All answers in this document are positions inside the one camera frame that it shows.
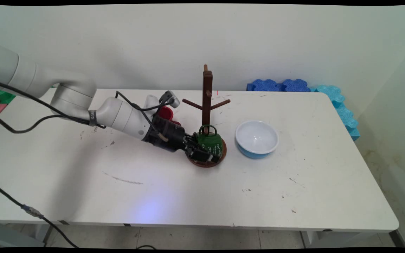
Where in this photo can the grey table leg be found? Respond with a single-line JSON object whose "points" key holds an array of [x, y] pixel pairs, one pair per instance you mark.
{"points": [[16, 237], [350, 239]]}

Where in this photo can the light blue foam tile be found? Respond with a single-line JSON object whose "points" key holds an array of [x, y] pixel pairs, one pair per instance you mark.
{"points": [[346, 119], [330, 93]]}

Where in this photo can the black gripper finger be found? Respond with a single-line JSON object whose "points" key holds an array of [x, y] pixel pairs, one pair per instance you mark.
{"points": [[200, 154], [192, 138]]}

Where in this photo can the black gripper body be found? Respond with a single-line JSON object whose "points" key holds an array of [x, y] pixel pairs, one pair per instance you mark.
{"points": [[165, 135]]}

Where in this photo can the brown wooden mug tree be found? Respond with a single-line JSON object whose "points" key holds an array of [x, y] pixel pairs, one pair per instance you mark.
{"points": [[207, 95]]}

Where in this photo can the dark blue foam tile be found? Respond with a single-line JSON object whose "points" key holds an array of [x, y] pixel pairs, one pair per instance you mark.
{"points": [[264, 85], [295, 85]]}

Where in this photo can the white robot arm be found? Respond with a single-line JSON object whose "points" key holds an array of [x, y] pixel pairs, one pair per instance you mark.
{"points": [[72, 95]]}

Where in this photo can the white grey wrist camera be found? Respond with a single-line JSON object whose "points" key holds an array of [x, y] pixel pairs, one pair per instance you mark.
{"points": [[169, 96]]}

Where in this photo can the green enamel mug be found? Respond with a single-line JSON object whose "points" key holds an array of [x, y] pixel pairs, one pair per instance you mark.
{"points": [[209, 142]]}

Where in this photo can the blue and white bowl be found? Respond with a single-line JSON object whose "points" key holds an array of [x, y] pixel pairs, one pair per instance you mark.
{"points": [[256, 138]]}

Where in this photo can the red enamel mug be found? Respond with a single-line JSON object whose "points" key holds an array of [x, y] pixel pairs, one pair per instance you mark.
{"points": [[165, 113]]}

